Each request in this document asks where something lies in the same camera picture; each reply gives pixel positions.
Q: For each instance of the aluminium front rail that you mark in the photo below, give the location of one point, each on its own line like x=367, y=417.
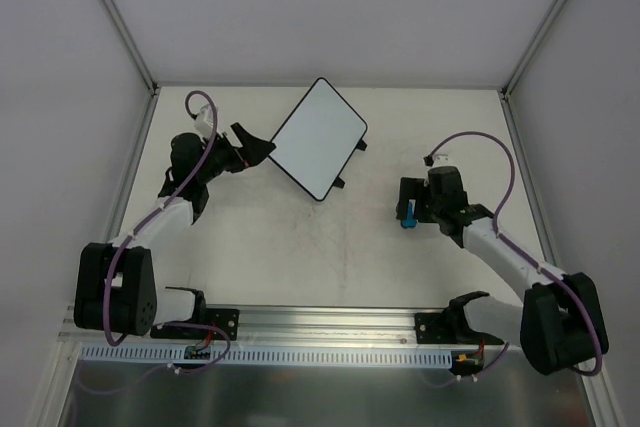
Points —
x=281, y=325

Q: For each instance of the right aluminium frame post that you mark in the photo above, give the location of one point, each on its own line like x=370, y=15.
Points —
x=544, y=27

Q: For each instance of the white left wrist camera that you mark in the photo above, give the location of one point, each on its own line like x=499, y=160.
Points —
x=205, y=122

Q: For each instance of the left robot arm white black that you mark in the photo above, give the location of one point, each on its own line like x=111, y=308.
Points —
x=118, y=290

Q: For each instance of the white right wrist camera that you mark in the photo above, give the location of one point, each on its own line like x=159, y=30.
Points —
x=438, y=159

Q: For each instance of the left aluminium frame post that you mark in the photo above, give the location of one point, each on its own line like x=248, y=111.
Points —
x=123, y=33

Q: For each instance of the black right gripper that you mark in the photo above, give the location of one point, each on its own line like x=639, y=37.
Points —
x=412, y=197

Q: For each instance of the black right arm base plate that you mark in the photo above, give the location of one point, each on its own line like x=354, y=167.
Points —
x=448, y=327

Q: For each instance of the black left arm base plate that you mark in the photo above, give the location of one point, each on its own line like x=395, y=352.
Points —
x=225, y=319

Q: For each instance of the aluminium frame post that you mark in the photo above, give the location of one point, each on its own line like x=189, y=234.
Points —
x=544, y=27
x=123, y=33

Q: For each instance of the blue whiteboard eraser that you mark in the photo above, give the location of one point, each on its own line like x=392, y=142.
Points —
x=409, y=221

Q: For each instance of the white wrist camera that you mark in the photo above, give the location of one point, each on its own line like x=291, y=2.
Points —
x=438, y=159
x=205, y=122

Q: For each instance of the white slotted cable duct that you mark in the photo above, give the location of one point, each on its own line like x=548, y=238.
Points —
x=269, y=355

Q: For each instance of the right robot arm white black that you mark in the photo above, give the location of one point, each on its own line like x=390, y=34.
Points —
x=559, y=323

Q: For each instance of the white board with black frame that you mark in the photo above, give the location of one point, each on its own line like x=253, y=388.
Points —
x=316, y=138

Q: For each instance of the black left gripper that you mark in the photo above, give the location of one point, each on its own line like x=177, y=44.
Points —
x=240, y=148

